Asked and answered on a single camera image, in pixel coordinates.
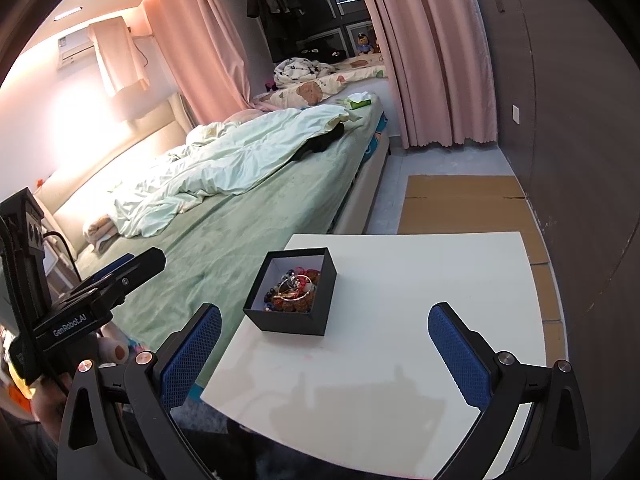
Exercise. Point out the small white light bar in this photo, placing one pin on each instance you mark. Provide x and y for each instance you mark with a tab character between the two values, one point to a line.
67	12

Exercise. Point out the small pink toy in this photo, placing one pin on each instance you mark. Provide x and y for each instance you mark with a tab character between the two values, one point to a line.
268	85

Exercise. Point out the white black patterned blanket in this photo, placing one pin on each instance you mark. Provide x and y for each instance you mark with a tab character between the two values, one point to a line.
300	70

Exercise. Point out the beige headboard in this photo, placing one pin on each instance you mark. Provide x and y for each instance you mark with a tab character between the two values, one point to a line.
125	150

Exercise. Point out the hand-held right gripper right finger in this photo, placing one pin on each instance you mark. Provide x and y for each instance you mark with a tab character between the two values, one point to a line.
460	355

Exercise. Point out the white wall switch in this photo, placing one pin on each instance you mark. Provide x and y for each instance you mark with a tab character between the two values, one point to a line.
517	114

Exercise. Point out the white air conditioner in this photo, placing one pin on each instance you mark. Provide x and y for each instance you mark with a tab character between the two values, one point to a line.
75	50

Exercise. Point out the black garment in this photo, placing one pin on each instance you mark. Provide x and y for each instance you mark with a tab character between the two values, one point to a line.
320	142

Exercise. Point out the person's left hand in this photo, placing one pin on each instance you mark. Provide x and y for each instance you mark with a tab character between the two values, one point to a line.
47	405

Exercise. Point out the dark brown wardrobe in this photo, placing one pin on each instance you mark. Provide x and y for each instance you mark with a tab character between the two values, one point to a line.
575	135

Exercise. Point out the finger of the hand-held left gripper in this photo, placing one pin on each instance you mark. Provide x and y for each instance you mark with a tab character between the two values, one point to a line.
112	266
147	265

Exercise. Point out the wide pink curtain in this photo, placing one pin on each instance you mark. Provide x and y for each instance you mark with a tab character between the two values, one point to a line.
430	60

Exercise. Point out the blue printed cloth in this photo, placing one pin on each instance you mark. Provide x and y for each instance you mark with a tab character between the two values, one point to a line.
377	135

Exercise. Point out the pink plush toy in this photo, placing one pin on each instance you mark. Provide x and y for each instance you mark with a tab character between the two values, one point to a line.
117	350

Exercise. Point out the black plush toy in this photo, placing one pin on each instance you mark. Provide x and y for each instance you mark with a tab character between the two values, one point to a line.
325	52

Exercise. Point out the green tissue pack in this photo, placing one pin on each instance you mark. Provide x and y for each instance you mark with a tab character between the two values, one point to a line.
360	102

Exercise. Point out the bed with green sheet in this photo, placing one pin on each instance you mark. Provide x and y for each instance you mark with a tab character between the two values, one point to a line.
240	210

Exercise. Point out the light green quilt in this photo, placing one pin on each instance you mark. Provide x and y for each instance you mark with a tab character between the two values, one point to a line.
225	160

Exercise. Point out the gathered pink curtain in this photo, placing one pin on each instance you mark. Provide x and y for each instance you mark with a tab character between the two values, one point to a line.
210	50

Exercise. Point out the black jewelry box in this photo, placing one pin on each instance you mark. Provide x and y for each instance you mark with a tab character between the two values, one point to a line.
300	322

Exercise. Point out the brown cardboard sheet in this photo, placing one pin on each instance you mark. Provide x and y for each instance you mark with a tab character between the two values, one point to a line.
460	205

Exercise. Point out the teddy bear in blue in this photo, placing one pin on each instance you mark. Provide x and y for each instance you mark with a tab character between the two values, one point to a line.
364	45

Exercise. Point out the printed pillow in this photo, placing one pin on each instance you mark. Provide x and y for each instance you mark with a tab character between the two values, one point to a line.
100	230

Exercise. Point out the cream bear print blanket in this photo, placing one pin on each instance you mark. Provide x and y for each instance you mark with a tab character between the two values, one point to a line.
310	90

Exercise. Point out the cream cloth cover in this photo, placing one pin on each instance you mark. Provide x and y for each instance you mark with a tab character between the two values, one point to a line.
117	55

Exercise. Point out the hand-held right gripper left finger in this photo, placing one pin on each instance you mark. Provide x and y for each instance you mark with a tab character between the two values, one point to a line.
190	355

